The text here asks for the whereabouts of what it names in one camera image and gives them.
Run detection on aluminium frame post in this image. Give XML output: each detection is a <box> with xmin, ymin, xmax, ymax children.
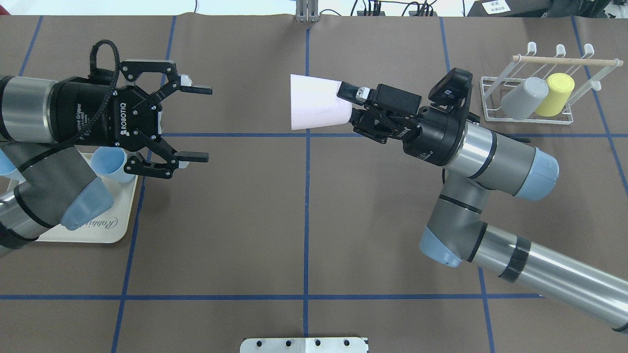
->
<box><xmin>295</xmin><ymin>0</ymin><xmax>320</xmax><ymax>23</ymax></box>

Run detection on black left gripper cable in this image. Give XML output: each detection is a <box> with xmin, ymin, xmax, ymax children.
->
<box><xmin>27</xmin><ymin>40</ymin><xmax>121</xmax><ymax>162</ymax></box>

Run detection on grey metal base plate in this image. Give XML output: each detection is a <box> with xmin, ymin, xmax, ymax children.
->
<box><xmin>239</xmin><ymin>337</ymin><xmax>369</xmax><ymax>353</ymax></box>

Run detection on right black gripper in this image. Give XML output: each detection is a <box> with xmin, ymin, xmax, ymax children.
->
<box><xmin>336</xmin><ymin>82</ymin><xmax>465</xmax><ymax>167</ymax></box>

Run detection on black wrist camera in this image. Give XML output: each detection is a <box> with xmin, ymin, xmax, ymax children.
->
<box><xmin>428</xmin><ymin>68</ymin><xmax>473</xmax><ymax>120</ymax></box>

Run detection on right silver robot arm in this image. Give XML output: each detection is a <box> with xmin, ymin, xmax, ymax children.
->
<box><xmin>337</xmin><ymin>77</ymin><xmax>627</xmax><ymax>335</ymax></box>

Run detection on yellow plastic cup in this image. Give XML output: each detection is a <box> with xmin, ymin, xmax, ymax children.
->
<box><xmin>534</xmin><ymin>73</ymin><xmax>575</xmax><ymax>118</ymax></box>

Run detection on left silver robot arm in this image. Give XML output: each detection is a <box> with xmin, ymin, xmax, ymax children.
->
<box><xmin>0</xmin><ymin>58</ymin><xmax>212</xmax><ymax>255</ymax></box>

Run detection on white wire cup rack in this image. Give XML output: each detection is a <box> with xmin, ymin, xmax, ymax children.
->
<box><xmin>479</xmin><ymin>42</ymin><xmax>625</xmax><ymax>125</ymax></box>

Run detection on grey white cup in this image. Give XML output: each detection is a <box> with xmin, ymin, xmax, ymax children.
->
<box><xmin>501</xmin><ymin>77</ymin><xmax>548</xmax><ymax>121</ymax></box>

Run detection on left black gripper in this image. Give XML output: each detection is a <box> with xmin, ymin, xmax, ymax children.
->
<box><xmin>52</xmin><ymin>60</ymin><xmax>213</xmax><ymax>179</ymax></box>

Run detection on pink plastic cup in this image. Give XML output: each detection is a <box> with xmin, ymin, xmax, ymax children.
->
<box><xmin>290</xmin><ymin>74</ymin><xmax>352</xmax><ymax>130</ymax></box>

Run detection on cream plastic tray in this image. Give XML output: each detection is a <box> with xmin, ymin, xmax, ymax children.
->
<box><xmin>38</xmin><ymin>153</ymin><xmax>138</xmax><ymax>244</ymax></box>

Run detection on blue cup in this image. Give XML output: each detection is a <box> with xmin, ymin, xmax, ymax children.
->
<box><xmin>90</xmin><ymin>147</ymin><xmax>135</xmax><ymax>183</ymax></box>
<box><xmin>0</xmin><ymin>150</ymin><xmax>25</xmax><ymax>182</ymax></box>

